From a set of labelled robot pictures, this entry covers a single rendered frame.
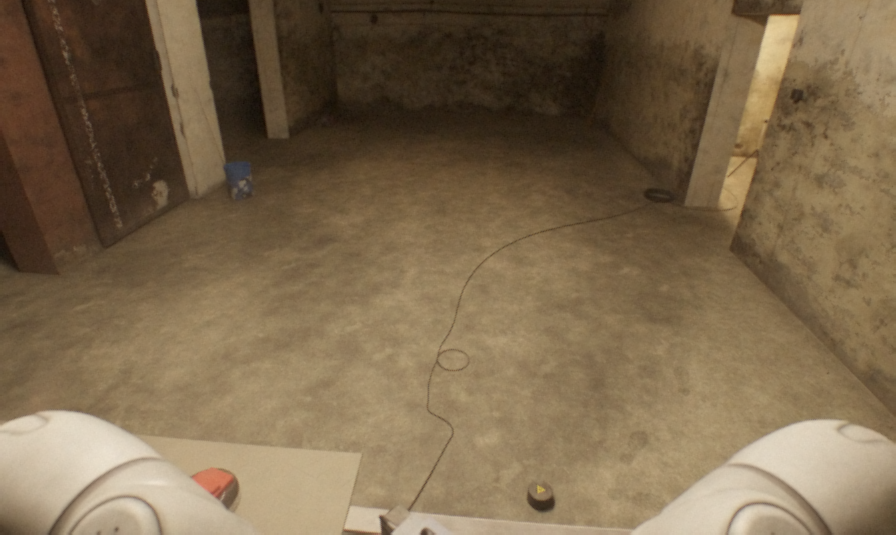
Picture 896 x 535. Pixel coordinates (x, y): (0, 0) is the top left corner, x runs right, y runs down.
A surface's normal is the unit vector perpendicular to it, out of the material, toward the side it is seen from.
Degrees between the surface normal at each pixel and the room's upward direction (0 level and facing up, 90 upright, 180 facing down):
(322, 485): 0
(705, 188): 90
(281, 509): 0
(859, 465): 10
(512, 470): 0
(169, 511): 48
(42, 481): 17
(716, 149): 90
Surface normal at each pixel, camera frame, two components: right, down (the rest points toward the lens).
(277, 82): -0.09, 0.45
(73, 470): 0.15, -0.83
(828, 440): -0.05, -0.97
